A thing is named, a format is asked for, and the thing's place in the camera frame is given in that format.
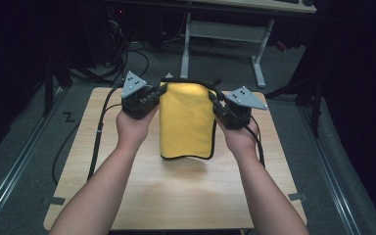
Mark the bundle of black floor cables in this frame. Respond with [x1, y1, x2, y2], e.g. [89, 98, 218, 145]
[106, 19, 151, 89]

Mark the grey tape strip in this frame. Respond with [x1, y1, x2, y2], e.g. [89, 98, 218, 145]
[40, 195, 67, 207]
[288, 192, 307, 202]

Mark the person's left hand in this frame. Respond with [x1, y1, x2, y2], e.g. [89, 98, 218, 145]
[116, 106, 160, 150]

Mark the black cable on floor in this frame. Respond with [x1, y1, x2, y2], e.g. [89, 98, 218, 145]
[51, 120, 82, 187]

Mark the person's right hand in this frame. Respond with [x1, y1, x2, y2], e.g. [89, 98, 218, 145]
[215, 117, 259, 160]

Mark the metal floor rail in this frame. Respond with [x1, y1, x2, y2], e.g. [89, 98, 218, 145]
[298, 104, 362, 235]
[0, 87, 65, 229]

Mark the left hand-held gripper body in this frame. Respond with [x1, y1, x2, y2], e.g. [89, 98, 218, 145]
[120, 70, 161, 119]

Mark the desk with white legs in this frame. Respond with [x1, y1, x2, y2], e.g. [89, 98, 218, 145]
[179, 0, 317, 89]

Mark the small red object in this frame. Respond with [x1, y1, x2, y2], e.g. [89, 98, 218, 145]
[275, 40, 289, 53]

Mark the black metal stand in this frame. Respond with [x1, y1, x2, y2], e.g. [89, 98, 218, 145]
[42, 57, 74, 118]
[263, 72, 325, 139]

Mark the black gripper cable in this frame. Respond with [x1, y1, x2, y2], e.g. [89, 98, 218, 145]
[244, 115, 266, 169]
[86, 83, 123, 182]

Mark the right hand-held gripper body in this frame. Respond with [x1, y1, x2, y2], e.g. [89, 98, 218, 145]
[213, 86, 268, 129]

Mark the yellow towel with black trim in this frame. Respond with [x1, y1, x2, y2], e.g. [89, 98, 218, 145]
[158, 77, 224, 162]

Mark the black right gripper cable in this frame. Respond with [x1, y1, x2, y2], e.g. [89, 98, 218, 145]
[244, 115, 266, 169]

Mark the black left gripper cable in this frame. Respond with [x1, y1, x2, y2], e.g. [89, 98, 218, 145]
[86, 83, 123, 182]

